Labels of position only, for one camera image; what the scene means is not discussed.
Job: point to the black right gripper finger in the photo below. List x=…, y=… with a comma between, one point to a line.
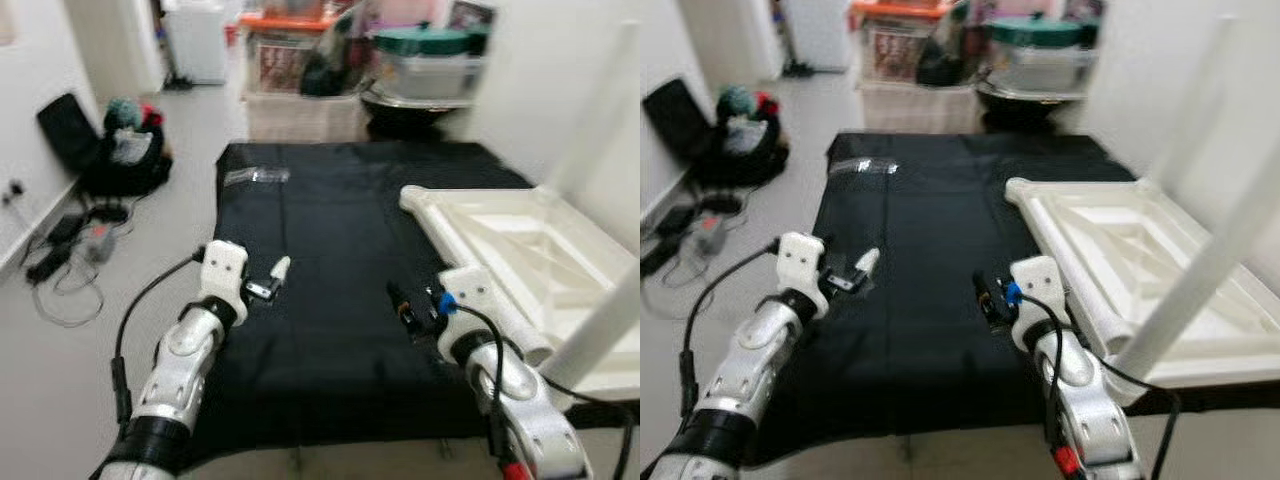
x=400, y=302
x=984, y=292

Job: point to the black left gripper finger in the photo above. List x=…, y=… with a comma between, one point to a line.
x=281, y=269
x=869, y=261

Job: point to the white plastic table leg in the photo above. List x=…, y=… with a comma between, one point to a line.
x=1195, y=100
x=595, y=330
x=1115, y=330
x=590, y=110
x=1200, y=270
x=530, y=340

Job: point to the white plastic table top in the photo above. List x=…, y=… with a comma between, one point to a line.
x=1130, y=235
x=520, y=240

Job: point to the black plastic sheet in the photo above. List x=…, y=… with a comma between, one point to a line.
x=930, y=250
x=330, y=260

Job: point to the clear plastic wrap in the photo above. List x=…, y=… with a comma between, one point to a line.
x=862, y=166
x=255, y=177

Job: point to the grey electrical box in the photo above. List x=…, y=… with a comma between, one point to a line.
x=100, y=243
x=711, y=235

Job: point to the black router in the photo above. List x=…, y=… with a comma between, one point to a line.
x=722, y=202
x=110, y=210

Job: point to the beige cloth covered table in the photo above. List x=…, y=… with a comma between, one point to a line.
x=920, y=108
x=305, y=118

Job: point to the white plastic bag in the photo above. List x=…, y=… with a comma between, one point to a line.
x=746, y=136
x=130, y=148

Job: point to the black power adapter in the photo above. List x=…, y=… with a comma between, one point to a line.
x=675, y=220
x=65, y=227

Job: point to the black power strip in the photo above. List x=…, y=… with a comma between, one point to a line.
x=660, y=257
x=47, y=264

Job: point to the black wok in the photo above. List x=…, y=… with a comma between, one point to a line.
x=400, y=105
x=1010, y=95

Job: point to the red printed cardboard box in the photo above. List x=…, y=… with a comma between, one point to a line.
x=893, y=55
x=282, y=65

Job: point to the black mop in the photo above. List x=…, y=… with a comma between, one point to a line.
x=797, y=70
x=180, y=82

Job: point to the clear plastic container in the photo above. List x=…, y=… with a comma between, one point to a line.
x=430, y=75
x=1042, y=67

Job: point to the white cabinet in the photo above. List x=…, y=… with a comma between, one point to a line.
x=195, y=45
x=813, y=35

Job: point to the black suitcase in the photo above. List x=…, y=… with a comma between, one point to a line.
x=65, y=130
x=670, y=118

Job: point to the orange plastic lid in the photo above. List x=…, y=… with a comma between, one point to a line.
x=897, y=8
x=283, y=20

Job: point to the green lidded pot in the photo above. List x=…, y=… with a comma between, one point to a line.
x=422, y=40
x=1035, y=30

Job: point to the dark printed box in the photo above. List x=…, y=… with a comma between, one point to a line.
x=470, y=14
x=1082, y=8

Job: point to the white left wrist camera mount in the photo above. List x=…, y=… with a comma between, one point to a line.
x=800, y=260
x=222, y=268

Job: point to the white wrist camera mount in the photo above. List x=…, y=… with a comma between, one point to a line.
x=1038, y=275
x=470, y=285
x=222, y=268
x=800, y=260

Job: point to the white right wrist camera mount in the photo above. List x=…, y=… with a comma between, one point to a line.
x=1038, y=275
x=470, y=285

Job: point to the black wall plug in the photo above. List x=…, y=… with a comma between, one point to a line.
x=15, y=190

